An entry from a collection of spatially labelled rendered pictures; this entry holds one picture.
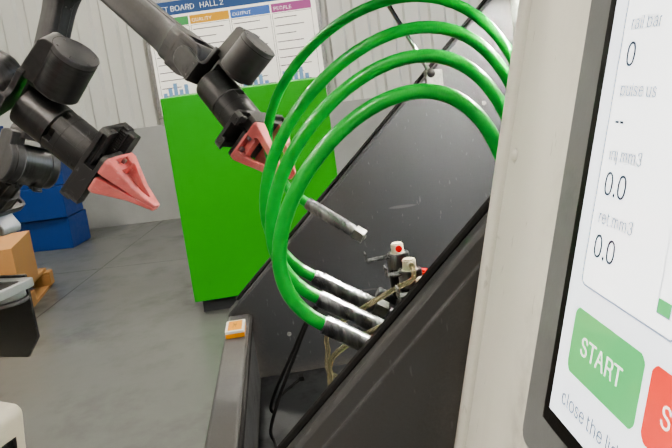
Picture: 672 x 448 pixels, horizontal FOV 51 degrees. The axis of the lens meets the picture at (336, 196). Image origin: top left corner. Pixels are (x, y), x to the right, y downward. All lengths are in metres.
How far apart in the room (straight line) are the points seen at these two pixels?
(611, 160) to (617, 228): 0.03
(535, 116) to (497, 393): 0.19
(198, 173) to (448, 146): 3.10
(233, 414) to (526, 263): 0.52
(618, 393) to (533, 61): 0.23
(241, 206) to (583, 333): 3.90
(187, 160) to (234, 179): 0.29
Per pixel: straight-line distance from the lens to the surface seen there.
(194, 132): 4.20
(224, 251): 4.29
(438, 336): 0.57
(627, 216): 0.35
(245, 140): 1.01
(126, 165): 0.91
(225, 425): 0.88
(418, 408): 0.59
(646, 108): 0.34
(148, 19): 1.23
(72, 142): 0.90
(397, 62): 0.71
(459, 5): 0.93
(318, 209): 1.00
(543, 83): 0.47
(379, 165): 1.20
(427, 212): 1.23
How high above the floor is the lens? 1.34
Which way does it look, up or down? 10 degrees down
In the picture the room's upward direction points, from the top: 8 degrees counter-clockwise
